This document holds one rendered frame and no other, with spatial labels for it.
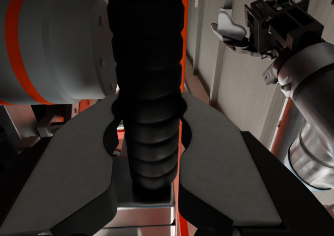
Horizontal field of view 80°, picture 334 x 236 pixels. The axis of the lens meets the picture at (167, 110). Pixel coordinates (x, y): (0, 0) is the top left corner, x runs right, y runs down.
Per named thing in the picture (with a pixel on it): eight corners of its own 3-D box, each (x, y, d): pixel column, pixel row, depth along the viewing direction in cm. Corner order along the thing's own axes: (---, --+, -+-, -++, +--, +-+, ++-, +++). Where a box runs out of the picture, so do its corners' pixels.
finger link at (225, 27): (208, 2, 39) (251, 8, 34) (212, 28, 44) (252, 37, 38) (198, 12, 39) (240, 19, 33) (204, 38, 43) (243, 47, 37)
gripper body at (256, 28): (289, -18, 31) (344, 20, 24) (284, 30, 38) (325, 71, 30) (240, 3, 32) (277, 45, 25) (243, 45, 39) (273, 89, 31)
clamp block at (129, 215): (39, 211, 13) (61, 249, 16) (176, 205, 14) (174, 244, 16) (67, 155, 18) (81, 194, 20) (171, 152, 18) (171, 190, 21)
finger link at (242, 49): (231, 24, 39) (276, 33, 34) (232, 32, 41) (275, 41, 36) (217, 39, 38) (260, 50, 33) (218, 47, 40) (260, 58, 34)
